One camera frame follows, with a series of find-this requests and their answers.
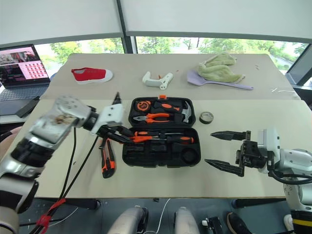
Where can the black white small device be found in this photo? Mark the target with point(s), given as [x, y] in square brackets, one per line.
[212, 225]

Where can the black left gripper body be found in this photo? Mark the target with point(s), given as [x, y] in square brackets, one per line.
[111, 131]

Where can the red canvas shoe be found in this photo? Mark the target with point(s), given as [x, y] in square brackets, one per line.
[90, 74]

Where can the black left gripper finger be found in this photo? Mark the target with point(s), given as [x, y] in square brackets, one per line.
[120, 139]
[128, 131]

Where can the grey rounded shape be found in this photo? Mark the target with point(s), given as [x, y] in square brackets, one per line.
[186, 221]
[129, 220]

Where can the blue round object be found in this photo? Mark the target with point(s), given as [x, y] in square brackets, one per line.
[52, 76]

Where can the flat black phone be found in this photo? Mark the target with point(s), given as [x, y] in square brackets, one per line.
[26, 108]

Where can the dark slanted window frame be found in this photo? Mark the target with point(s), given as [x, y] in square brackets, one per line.
[301, 68]

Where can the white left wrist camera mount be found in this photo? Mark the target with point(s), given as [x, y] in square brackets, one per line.
[112, 113]

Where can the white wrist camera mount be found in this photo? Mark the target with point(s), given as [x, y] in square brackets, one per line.
[112, 113]
[270, 139]

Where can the white glue gun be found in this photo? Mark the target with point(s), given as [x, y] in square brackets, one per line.
[152, 81]

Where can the green towel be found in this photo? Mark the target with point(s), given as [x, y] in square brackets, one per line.
[217, 70]

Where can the black shoe brown sole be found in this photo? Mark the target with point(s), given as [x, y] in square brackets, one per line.
[237, 224]

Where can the white roller blind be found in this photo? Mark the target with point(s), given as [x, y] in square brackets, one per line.
[58, 19]
[219, 17]

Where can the grey window post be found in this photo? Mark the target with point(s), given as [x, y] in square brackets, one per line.
[126, 36]

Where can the black tape roll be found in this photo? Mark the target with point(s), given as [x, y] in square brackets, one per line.
[206, 120]

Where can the purple silicone spatula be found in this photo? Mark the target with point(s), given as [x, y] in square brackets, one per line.
[197, 79]

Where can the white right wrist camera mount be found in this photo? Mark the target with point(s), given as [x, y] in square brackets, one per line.
[270, 139]

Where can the orange black utility knife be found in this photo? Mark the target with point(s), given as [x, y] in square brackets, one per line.
[107, 161]

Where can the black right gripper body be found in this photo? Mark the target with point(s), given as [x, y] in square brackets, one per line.
[251, 156]

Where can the open laptop pink screen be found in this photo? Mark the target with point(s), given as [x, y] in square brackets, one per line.
[19, 68]

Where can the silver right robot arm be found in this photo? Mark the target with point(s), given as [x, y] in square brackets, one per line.
[292, 158]

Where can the black table crossbar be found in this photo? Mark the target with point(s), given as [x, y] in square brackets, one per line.
[258, 202]
[73, 203]

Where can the clear plastic scrap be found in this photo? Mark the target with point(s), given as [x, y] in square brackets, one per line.
[282, 90]

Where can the black plastic tool case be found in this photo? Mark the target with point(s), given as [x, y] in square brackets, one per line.
[161, 156]

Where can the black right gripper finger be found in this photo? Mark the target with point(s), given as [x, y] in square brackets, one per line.
[231, 135]
[231, 168]

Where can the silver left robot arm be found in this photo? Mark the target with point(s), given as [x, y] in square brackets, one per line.
[61, 117]

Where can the claw hammer orange grip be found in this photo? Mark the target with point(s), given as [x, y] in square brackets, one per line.
[168, 106]

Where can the orange black tape measure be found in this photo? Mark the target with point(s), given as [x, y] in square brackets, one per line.
[142, 105]

